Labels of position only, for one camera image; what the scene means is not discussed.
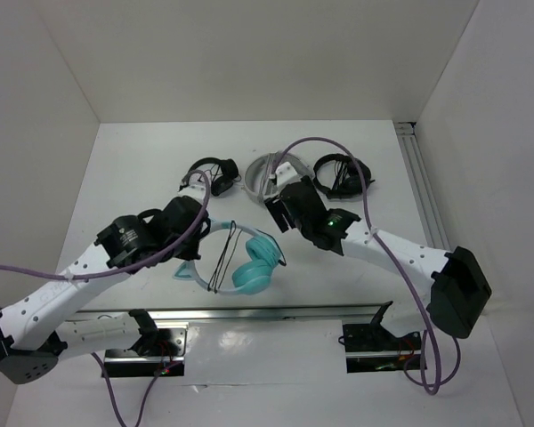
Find teal cat-ear headphones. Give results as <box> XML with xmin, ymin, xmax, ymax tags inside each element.
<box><xmin>173</xmin><ymin>220</ymin><xmax>287</xmax><ymax>295</ymax></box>

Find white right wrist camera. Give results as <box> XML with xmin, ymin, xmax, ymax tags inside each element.
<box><xmin>269</xmin><ymin>162</ymin><xmax>302</xmax><ymax>191</ymax></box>

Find small black headphones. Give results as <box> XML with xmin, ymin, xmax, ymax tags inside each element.
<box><xmin>189</xmin><ymin>157</ymin><xmax>240</xmax><ymax>197</ymax></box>

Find aluminium corner frame post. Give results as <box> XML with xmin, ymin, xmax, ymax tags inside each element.
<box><xmin>393</xmin><ymin>122</ymin><xmax>452</xmax><ymax>254</ymax></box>

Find white grey gaming headset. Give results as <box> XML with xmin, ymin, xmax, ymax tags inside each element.
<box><xmin>243</xmin><ymin>151</ymin><xmax>314</xmax><ymax>207</ymax></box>

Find large black headset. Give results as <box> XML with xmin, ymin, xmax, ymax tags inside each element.
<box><xmin>313</xmin><ymin>154</ymin><xmax>374</xmax><ymax>200</ymax></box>

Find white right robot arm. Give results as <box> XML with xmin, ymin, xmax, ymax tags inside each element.
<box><xmin>265</xmin><ymin>179</ymin><xmax>492</xmax><ymax>349</ymax></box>

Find thin black audio cable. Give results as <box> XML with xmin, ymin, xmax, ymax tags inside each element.
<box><xmin>206</xmin><ymin>221</ymin><xmax>288</xmax><ymax>294</ymax></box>

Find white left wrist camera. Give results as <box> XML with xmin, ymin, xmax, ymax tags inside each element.
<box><xmin>178</xmin><ymin>170</ymin><xmax>211</xmax><ymax>206</ymax></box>

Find aluminium table rail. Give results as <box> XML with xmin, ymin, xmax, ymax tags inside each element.
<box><xmin>70</xmin><ymin>302</ymin><xmax>422</xmax><ymax>325</ymax></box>

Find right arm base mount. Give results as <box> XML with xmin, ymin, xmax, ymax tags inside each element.
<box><xmin>337</xmin><ymin>323</ymin><xmax>422</xmax><ymax>374</ymax></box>

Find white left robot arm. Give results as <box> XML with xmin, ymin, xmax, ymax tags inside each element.
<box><xmin>0</xmin><ymin>196</ymin><xmax>210</xmax><ymax>385</ymax></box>

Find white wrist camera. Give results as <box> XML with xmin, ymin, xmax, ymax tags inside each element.
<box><xmin>269</xmin><ymin>162</ymin><xmax>302</xmax><ymax>191</ymax></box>
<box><xmin>178</xmin><ymin>170</ymin><xmax>211</xmax><ymax>206</ymax></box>

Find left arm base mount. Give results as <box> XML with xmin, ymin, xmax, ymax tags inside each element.
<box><xmin>102</xmin><ymin>321</ymin><xmax>189</xmax><ymax>378</ymax></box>

